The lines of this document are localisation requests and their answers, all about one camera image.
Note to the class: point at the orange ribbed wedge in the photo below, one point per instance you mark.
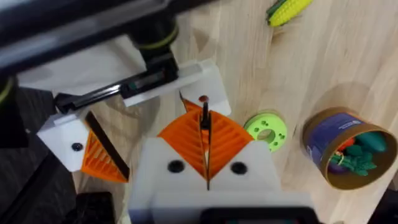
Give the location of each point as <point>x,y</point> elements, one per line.
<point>190,105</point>

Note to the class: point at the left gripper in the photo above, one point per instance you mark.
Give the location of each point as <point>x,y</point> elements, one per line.
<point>155,62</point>

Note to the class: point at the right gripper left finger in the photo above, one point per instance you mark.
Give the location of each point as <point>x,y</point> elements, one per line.
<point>168,149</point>

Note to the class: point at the round tub with toys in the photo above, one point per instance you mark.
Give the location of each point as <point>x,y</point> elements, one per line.
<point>345,149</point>

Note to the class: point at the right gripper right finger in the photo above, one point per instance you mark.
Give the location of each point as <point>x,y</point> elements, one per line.
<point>236,149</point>

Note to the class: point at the green disc with holes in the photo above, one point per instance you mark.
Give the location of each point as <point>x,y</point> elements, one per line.
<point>267,130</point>

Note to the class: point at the finger of the left gripper with wedge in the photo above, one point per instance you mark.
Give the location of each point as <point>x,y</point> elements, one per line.
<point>71,140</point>

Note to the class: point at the yellow toy corn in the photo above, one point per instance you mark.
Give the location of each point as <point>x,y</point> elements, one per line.
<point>287,11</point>

